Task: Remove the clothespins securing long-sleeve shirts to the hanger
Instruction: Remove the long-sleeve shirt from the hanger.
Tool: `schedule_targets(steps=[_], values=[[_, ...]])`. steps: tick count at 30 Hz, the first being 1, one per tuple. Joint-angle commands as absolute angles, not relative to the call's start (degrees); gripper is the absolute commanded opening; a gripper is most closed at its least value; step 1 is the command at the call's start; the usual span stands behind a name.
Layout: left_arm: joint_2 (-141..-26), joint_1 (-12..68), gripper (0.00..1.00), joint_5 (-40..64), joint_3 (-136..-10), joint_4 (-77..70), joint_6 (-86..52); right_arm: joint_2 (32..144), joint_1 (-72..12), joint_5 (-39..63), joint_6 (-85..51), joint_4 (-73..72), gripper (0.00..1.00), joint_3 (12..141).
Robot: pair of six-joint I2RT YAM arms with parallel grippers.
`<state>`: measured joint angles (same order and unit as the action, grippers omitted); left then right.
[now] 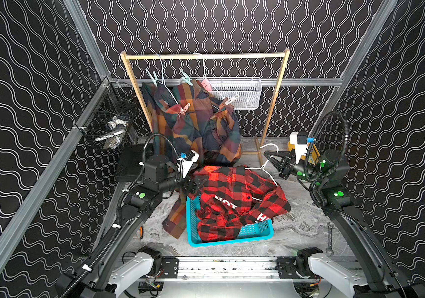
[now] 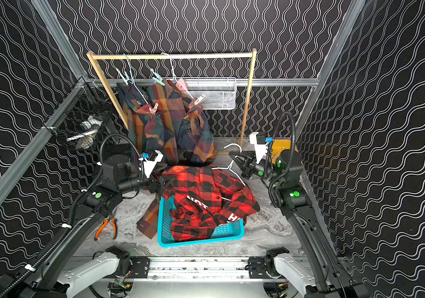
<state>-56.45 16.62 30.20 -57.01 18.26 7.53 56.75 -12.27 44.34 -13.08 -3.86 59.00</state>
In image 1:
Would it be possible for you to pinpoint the pink clothespin on shirt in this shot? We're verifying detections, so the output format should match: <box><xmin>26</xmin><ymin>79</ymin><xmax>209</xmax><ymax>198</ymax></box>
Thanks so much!
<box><xmin>179</xmin><ymin>103</ymin><xmax>191</xmax><ymax>116</ymax></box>

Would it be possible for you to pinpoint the green clothespin middle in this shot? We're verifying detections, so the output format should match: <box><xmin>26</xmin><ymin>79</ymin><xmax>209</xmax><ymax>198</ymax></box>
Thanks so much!
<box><xmin>179</xmin><ymin>68</ymin><xmax>193</xmax><ymax>86</ymax></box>

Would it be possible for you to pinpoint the white clothespin on shirt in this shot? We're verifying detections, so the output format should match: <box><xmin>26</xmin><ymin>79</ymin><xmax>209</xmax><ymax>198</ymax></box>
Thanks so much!
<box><xmin>224</xmin><ymin>94</ymin><xmax>240</xmax><ymax>106</ymax></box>

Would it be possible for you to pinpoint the white wire mesh basket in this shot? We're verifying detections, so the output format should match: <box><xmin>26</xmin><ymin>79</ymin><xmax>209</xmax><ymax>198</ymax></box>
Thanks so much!
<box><xmin>209</xmin><ymin>77</ymin><xmax>262</xmax><ymax>110</ymax></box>

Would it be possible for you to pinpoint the green clothespin left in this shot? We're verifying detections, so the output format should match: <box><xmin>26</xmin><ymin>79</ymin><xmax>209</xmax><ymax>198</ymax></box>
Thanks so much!
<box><xmin>145</xmin><ymin>68</ymin><xmax>159</xmax><ymax>86</ymax></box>

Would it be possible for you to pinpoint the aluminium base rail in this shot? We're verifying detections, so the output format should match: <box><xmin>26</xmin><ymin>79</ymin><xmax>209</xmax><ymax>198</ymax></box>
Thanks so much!
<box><xmin>122</xmin><ymin>255</ymin><xmax>381</xmax><ymax>282</ymax></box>

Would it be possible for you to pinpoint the white hanger middle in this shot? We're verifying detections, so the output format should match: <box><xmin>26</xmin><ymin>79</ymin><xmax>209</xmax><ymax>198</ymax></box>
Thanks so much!
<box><xmin>193</xmin><ymin>52</ymin><xmax>225</xmax><ymax>99</ymax></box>

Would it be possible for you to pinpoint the white hanger left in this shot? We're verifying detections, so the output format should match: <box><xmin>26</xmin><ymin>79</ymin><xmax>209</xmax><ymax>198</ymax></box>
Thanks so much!
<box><xmin>156</xmin><ymin>53</ymin><xmax>179</xmax><ymax>107</ymax></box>

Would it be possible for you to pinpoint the wooden clothes rack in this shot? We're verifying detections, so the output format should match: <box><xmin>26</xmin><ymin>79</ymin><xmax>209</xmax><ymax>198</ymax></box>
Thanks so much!
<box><xmin>120</xmin><ymin>48</ymin><xmax>291</xmax><ymax>166</ymax></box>

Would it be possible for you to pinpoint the steel wrench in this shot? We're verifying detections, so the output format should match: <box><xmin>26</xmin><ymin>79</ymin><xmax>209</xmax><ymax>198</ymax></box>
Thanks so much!
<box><xmin>325</xmin><ymin>222</ymin><xmax>335</xmax><ymax>257</ymax></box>

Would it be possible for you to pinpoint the black wire wall basket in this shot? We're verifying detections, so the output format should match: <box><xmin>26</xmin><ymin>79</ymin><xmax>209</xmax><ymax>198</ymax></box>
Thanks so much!
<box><xmin>76</xmin><ymin>82</ymin><xmax>142</xmax><ymax>151</ymax></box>

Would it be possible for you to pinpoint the teal plastic basket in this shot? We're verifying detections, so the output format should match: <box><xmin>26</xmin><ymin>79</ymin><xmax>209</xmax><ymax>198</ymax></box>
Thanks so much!
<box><xmin>185</xmin><ymin>193</ymin><xmax>275</xmax><ymax>248</ymax></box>

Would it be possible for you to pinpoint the multicolour plaid shirt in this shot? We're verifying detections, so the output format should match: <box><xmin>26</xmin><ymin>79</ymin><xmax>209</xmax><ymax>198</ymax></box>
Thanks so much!
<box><xmin>140</xmin><ymin>79</ymin><xmax>243</xmax><ymax>240</ymax></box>

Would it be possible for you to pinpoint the pink clothespin on hanger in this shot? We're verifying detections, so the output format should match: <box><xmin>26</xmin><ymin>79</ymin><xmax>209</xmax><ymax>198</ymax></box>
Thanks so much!
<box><xmin>201</xmin><ymin>79</ymin><xmax>213</xmax><ymax>92</ymax></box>

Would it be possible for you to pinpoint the white wire hanger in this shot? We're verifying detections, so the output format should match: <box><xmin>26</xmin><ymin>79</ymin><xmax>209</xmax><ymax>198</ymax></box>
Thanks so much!
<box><xmin>245</xmin><ymin>143</ymin><xmax>279</xmax><ymax>187</ymax></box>

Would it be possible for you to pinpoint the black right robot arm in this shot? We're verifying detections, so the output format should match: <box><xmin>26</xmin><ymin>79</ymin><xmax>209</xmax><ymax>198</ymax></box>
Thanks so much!
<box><xmin>263</xmin><ymin>111</ymin><xmax>425</xmax><ymax>298</ymax></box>

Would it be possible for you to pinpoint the red black plaid shirt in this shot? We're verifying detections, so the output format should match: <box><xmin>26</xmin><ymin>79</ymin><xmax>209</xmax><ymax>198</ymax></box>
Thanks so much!
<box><xmin>188</xmin><ymin>166</ymin><xmax>291</xmax><ymax>243</ymax></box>

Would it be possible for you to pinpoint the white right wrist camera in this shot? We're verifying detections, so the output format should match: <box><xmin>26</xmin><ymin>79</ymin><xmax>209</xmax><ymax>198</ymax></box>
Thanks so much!
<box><xmin>289</xmin><ymin>130</ymin><xmax>315</xmax><ymax>164</ymax></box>

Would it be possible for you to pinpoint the yellow plastic tray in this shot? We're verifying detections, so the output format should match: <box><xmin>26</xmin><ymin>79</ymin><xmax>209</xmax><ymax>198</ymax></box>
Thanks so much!
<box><xmin>288</xmin><ymin>141</ymin><xmax>320</xmax><ymax>165</ymax></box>

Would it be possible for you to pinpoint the green clothespin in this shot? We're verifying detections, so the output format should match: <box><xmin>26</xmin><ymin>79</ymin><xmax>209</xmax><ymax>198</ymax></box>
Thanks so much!
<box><xmin>179</xmin><ymin>68</ymin><xmax>193</xmax><ymax>86</ymax></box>
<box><xmin>145</xmin><ymin>68</ymin><xmax>159</xmax><ymax>86</ymax></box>

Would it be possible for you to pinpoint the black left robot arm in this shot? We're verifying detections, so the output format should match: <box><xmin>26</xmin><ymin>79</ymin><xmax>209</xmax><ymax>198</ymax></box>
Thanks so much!
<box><xmin>55</xmin><ymin>145</ymin><xmax>199</xmax><ymax>298</ymax></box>

